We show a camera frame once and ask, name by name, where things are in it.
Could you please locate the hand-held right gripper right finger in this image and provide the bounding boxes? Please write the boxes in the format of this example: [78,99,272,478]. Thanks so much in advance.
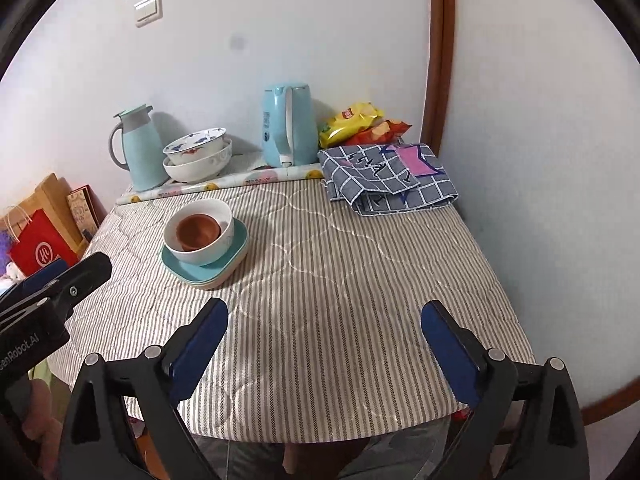
[421,300,591,480]

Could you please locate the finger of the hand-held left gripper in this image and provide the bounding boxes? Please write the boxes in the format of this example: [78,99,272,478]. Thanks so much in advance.
[30,252,113,318]
[0,259,68,311]

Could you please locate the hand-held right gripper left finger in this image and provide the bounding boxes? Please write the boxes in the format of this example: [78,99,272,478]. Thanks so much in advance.
[59,297,230,480]

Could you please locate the green plate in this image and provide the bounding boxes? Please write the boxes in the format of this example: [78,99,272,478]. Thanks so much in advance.
[192,245,249,291]

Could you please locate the blue plate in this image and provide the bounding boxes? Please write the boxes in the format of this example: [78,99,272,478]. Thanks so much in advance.
[160,217,249,283]

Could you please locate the brown bowl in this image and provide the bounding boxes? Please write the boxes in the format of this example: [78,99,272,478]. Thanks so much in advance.
[176,213,222,252]

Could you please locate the person's left hand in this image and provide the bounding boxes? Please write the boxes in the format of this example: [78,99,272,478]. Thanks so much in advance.
[22,382,66,468]

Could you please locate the red paper bag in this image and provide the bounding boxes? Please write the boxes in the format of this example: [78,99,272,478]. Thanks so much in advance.
[9,208,81,278]

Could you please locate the patterned flat box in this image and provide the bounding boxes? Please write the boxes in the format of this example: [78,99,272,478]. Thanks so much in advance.
[66,185,101,241]

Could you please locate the brown paper bag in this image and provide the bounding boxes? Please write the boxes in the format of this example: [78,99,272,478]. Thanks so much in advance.
[34,172,88,256]

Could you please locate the person's legs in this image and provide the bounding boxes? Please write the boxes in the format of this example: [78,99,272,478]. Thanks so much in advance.
[192,412,453,480]

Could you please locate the striped quilt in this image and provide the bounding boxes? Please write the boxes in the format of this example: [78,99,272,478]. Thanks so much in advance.
[47,175,536,445]

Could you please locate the light blue thermos jug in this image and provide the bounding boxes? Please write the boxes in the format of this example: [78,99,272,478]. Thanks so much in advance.
[109,105,170,192]

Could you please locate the large white bowl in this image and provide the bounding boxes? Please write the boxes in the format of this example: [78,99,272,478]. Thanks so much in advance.
[162,138,233,184]

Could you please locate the wooden baseboard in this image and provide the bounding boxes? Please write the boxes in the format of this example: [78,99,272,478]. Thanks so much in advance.
[580,385,640,427]

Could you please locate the floral rolled mat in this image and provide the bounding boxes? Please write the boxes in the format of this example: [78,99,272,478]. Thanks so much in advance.
[116,152,326,206]

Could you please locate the blue patterned bowl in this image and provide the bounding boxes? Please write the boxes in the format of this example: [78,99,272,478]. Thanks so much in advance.
[162,127,228,166]

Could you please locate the grey checked cloth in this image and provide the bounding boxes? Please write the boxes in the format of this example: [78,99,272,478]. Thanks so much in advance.
[318,142,459,217]

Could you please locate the orange snack bag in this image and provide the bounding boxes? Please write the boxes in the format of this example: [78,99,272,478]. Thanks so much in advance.
[345,119,412,147]

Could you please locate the light blue electric kettle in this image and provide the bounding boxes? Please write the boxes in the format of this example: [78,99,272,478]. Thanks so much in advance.
[261,82,320,168]

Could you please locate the yellow chip bag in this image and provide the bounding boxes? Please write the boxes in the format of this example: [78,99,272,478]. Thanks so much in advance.
[318,102,386,150]

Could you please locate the white wall switch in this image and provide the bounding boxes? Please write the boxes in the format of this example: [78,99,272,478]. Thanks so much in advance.
[134,0,164,29]

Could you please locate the wooden door frame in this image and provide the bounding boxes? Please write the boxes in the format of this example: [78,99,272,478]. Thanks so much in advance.
[424,0,456,161]

